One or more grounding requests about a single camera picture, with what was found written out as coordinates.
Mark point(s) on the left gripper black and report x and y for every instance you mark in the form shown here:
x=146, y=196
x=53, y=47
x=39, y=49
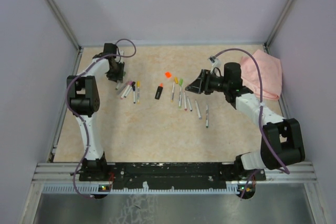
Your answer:
x=118, y=76

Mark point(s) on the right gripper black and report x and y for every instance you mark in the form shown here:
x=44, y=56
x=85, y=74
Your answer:
x=201, y=84

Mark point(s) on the blue cap white marker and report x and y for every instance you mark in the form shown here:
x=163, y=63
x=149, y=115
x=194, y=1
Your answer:
x=189, y=104

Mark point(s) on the lime cap white marker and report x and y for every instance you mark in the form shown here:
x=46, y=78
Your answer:
x=180, y=97

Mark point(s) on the yellow cap paint marker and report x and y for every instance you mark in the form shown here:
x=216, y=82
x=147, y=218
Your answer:
x=138, y=92

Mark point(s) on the pink cap paint marker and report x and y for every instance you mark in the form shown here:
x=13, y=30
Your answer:
x=185, y=101

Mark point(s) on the dark green cap marker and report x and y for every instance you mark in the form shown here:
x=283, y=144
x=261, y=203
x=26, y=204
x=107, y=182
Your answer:
x=207, y=116

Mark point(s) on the yellow marker pen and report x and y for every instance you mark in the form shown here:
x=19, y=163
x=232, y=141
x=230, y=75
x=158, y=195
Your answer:
x=173, y=91

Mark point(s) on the orange highlighter cap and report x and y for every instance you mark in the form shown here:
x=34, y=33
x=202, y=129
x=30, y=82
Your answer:
x=168, y=74

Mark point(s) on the lilac cap paint marker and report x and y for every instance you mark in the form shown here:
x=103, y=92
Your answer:
x=198, y=110

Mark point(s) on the black orange highlighter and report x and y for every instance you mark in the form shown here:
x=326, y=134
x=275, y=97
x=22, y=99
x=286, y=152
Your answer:
x=159, y=91

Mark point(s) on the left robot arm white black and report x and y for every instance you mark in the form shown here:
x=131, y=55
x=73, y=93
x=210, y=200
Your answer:
x=84, y=102

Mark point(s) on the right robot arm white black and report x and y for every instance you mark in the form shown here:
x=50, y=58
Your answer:
x=281, y=138

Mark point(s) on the grey transparent pen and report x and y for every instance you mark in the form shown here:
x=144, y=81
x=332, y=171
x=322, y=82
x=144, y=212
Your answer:
x=121, y=89

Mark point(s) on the pink cap white marker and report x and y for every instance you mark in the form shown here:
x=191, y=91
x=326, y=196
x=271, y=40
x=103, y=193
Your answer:
x=126, y=89

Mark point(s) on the black cap white marker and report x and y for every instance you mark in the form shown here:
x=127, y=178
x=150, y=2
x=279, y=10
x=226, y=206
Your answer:
x=130, y=88

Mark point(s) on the small blue cap marker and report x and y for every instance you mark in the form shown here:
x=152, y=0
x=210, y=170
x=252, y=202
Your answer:
x=134, y=94

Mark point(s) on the pink cloth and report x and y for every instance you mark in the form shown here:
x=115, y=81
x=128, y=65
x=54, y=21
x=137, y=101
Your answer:
x=270, y=72

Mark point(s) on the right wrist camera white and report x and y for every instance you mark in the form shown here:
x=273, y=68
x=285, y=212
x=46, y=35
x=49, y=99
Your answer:
x=216, y=63

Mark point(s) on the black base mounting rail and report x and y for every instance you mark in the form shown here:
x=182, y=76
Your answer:
x=165, y=176

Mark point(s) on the grey slotted cable duct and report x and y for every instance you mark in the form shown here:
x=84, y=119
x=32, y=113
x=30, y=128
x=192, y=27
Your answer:
x=98, y=189

